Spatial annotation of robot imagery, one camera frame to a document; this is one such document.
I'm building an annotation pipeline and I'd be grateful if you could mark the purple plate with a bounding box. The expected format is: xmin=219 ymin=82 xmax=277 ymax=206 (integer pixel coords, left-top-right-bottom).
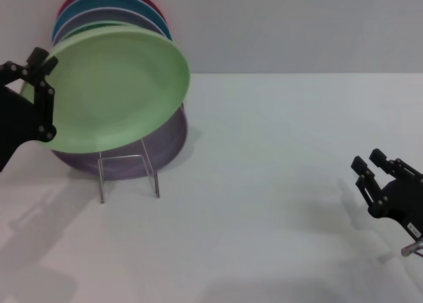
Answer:
xmin=51 ymin=103 xmax=190 ymax=181

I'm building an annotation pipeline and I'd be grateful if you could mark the dark green plate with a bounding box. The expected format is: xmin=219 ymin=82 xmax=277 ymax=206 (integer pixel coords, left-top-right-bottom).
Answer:
xmin=64 ymin=21 xmax=130 ymax=33

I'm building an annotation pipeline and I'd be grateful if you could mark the light green plate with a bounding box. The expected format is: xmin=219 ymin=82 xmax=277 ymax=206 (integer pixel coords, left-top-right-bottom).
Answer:
xmin=19 ymin=26 xmax=192 ymax=154

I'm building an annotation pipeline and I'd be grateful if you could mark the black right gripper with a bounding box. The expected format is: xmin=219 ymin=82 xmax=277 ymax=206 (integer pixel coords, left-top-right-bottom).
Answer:
xmin=350 ymin=148 xmax=423 ymax=243

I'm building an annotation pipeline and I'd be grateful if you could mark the clear acrylic plate rack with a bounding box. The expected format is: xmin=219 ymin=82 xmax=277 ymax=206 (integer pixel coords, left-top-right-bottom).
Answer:
xmin=98 ymin=136 xmax=161 ymax=205

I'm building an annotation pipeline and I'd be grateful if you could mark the teal blue plate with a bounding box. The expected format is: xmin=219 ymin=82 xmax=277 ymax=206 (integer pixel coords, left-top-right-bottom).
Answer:
xmin=51 ymin=0 xmax=174 ymax=42

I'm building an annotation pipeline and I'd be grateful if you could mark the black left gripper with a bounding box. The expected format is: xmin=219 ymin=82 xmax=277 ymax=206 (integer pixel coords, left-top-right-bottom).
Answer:
xmin=0 ymin=47 xmax=59 ymax=173

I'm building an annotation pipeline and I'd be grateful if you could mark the right gripper cable with connector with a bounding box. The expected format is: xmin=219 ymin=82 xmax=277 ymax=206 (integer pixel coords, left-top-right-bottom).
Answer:
xmin=400 ymin=238 xmax=423 ymax=259

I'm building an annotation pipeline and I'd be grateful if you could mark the grey lavender plate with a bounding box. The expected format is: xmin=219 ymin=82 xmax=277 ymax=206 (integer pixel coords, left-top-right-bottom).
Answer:
xmin=52 ymin=7 xmax=168 ymax=47

